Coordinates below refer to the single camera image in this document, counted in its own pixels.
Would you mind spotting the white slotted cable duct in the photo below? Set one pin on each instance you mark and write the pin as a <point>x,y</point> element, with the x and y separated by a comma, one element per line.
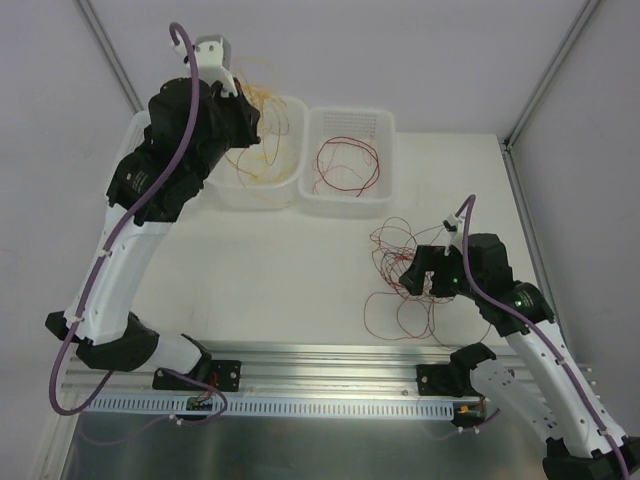
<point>275,407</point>

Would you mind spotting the right aluminium frame post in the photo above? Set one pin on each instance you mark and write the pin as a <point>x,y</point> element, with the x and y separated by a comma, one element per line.
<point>562,53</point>

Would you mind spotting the left aluminium frame post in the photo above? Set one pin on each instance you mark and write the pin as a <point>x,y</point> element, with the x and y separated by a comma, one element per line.
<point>108,52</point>

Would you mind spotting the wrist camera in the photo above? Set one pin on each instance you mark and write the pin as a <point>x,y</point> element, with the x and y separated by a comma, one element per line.
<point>212,57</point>
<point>456,227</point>

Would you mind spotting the right white perforated basket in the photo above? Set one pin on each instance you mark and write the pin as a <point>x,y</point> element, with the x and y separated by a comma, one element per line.
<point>349,167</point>

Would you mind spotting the aluminium frame post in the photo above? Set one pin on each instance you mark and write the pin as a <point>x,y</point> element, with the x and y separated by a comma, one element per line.
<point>108,52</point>
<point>562,53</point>

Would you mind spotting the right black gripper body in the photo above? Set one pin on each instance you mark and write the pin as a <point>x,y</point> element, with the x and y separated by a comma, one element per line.
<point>437,270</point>

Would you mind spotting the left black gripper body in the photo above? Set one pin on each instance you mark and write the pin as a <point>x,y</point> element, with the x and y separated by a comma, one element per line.
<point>245,118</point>

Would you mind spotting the white perforated basket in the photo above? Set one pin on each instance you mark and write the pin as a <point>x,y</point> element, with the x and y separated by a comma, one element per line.
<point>134,135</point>
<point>349,167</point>

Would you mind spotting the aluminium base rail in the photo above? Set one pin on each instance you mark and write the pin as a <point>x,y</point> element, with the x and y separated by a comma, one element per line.
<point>298,370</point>

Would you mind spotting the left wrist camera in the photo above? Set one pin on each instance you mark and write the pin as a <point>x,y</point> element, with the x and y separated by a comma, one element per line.
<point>212,57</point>

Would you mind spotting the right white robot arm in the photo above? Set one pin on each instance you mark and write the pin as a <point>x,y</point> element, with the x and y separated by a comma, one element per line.
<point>582,440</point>

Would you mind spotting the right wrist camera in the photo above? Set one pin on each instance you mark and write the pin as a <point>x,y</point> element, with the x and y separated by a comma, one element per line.
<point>456,227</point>

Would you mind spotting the left white perforated basket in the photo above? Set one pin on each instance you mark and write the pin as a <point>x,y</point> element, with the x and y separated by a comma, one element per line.
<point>134,135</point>

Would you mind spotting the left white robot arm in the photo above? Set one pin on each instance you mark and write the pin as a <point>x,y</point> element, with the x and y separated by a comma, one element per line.
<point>108,335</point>

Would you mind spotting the middle white plastic tub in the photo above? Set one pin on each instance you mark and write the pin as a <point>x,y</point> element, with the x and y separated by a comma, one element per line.
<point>265,176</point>

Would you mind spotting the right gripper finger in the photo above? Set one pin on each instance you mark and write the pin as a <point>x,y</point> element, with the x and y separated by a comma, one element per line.
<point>413,279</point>
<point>444,276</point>

